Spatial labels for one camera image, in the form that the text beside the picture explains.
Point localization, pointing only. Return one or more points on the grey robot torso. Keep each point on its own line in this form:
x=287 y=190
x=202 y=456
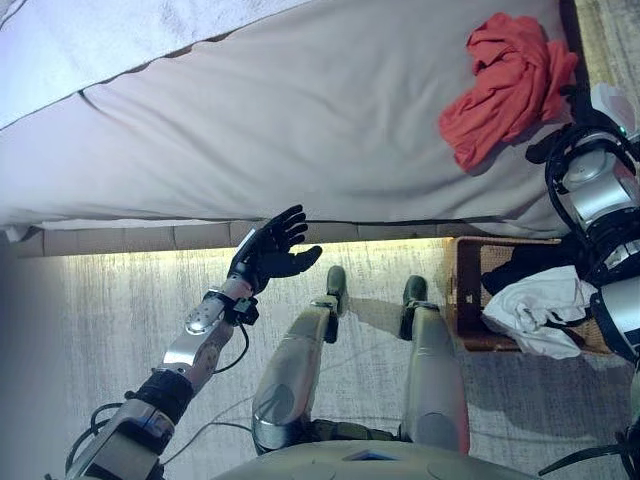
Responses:
x=360 y=467

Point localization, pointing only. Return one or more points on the silver robot leg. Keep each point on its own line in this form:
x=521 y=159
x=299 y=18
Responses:
x=432 y=380
x=290 y=370

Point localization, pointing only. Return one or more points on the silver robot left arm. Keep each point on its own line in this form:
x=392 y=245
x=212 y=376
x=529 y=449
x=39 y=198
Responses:
x=200 y=345

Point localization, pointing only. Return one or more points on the white textured duvet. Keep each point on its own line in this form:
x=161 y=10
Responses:
x=100 y=55

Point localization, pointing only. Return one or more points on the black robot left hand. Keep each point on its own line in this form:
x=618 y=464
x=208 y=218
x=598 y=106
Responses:
x=272 y=252

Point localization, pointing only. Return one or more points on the silver robot left leg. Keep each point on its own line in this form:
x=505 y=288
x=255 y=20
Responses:
x=290 y=370

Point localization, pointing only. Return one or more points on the white garment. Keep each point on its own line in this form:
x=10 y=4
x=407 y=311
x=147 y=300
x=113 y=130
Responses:
x=535 y=310

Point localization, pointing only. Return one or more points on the brown wicker basket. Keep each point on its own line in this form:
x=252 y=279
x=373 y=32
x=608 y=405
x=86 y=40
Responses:
x=467 y=310

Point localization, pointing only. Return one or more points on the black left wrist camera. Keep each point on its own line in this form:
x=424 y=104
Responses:
x=245 y=311

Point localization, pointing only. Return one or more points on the grey streaked rug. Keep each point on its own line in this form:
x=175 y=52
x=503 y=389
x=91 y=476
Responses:
x=125 y=320

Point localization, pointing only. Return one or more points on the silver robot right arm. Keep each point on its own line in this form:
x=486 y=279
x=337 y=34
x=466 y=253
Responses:
x=600 y=195

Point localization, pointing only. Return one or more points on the black garment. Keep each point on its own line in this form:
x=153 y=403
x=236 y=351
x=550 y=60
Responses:
x=530 y=262

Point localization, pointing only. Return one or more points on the red garment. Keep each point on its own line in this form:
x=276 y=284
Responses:
x=505 y=95

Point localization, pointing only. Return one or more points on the silver robot right leg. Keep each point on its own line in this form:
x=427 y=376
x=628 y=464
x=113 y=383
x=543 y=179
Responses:
x=432 y=380

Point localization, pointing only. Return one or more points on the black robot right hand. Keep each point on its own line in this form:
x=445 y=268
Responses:
x=612 y=110

